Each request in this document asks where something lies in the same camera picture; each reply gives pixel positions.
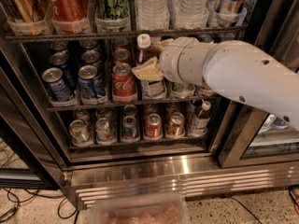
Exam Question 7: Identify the green can front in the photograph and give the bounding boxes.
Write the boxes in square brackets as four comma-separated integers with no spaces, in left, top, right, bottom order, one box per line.
[171,82,195,98]

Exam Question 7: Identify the gold can top shelf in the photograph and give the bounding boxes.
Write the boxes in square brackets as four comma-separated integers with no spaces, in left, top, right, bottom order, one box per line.
[0,0,48,35]

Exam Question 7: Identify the silver can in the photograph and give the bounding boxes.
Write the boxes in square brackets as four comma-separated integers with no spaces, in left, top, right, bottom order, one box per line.
[69,119,93,147]
[95,118,116,145]

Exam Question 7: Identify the red Coca-Cola can front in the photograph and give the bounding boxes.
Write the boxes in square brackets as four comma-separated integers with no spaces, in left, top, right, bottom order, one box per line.
[112,63,137,103]

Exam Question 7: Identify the silver can bottom far left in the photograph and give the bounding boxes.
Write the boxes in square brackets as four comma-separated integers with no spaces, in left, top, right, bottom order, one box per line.
[69,119,93,147]

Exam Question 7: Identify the clear water bottle left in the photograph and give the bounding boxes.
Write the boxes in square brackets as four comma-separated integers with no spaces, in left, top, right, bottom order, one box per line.
[135,0,170,31]

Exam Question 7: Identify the tea bottle bottom shelf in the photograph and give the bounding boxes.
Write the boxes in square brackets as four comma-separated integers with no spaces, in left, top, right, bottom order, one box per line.
[188,101,211,137]

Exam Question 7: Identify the red can bottom shelf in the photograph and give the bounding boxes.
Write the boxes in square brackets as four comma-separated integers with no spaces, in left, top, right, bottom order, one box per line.
[144,113,163,140]

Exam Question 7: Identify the copper can bottom shelf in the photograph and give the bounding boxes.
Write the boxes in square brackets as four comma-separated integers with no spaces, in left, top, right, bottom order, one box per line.
[166,112,185,139]

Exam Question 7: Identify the blue can back right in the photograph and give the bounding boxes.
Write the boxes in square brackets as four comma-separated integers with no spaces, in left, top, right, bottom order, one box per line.
[79,39,101,52]

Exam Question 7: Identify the blue can back left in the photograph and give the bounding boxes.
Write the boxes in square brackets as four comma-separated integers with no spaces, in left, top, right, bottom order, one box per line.
[50,41,68,54]

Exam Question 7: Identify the top wire shelf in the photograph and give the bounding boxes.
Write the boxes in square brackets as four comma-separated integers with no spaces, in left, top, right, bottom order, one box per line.
[4,25,247,43]

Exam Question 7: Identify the orange can top shelf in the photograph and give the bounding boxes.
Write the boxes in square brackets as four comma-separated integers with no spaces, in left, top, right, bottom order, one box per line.
[49,0,92,35]

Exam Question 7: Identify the blue Pepsi can front left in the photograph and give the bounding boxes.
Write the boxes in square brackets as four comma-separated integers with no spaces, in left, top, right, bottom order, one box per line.
[42,67,77,107]

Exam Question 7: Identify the blue pepsi can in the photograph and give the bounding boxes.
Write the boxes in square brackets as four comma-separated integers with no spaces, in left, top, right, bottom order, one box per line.
[78,65,107,105]
[42,67,77,107]

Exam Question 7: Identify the tea bottle white cap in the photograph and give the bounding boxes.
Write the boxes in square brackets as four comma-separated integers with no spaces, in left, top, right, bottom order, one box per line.
[135,34,164,98]

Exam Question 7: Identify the red coca-cola can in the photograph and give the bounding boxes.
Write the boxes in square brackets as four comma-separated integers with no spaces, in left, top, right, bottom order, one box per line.
[112,37,131,50]
[112,63,137,103]
[112,49,132,65]

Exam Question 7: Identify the blue can middle right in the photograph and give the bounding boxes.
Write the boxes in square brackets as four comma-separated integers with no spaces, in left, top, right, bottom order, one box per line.
[81,50,103,70]

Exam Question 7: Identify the blue can middle left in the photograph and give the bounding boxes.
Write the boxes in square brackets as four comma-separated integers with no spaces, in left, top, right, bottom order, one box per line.
[50,52,78,91]

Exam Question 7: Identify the red Coca-Cola can back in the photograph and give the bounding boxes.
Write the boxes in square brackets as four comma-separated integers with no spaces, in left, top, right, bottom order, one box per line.
[112,37,131,50]

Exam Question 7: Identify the black floor cables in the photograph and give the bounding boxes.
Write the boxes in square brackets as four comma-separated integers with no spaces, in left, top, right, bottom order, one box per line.
[0,187,80,224]

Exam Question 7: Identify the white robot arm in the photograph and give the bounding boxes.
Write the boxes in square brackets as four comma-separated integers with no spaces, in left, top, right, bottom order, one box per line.
[132,37,299,130]

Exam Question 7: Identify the clear water bottle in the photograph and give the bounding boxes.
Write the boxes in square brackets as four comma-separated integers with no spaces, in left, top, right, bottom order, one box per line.
[168,0,209,29]
[135,0,170,31]

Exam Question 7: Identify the middle wire shelf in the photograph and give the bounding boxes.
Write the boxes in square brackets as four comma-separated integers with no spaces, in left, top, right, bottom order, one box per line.
[47,95,221,112]

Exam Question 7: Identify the blue Pepsi can front right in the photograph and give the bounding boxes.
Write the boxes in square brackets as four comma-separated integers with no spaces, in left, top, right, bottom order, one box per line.
[78,65,107,105]

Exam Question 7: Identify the blue can bottom shelf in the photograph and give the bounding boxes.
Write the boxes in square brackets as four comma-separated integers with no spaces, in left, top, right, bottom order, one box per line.
[121,116,139,143]

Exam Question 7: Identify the can behind right door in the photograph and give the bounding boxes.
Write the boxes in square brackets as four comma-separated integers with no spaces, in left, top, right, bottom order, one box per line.
[272,118,289,129]

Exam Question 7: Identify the clear plastic storage bin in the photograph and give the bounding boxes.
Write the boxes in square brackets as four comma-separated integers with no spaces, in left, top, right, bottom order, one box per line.
[89,192,191,224]

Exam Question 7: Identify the gold can front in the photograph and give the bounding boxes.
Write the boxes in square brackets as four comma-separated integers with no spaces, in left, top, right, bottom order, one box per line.
[196,87,216,97]

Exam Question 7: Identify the green LaCroix can top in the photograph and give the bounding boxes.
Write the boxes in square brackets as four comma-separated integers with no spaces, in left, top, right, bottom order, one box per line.
[96,0,130,32]

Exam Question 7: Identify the Red Bull can top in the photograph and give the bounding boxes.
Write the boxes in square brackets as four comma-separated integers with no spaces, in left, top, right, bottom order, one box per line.
[206,0,246,27]

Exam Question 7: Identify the stainless fridge base grille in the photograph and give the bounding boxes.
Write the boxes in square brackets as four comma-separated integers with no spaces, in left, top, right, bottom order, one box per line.
[61,155,299,210]

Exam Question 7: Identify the right fridge glass door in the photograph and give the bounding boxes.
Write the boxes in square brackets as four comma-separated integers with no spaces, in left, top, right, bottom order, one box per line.
[218,0,299,168]

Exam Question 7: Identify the left open fridge door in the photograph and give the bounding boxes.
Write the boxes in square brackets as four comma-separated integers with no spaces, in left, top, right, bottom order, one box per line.
[0,7,70,189]

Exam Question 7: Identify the wire shelf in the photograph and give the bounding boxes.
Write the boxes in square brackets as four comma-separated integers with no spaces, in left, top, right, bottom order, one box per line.
[47,95,221,112]
[4,25,247,43]

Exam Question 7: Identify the red Coca-Cola can middle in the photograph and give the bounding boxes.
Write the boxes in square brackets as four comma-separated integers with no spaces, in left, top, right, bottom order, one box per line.
[112,49,132,65]

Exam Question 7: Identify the clear water bottle right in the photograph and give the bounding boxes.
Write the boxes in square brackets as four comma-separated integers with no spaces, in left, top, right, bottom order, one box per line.
[168,0,209,29]

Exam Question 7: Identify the gold can back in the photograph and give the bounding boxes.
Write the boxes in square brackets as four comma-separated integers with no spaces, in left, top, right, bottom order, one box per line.
[198,34,214,43]

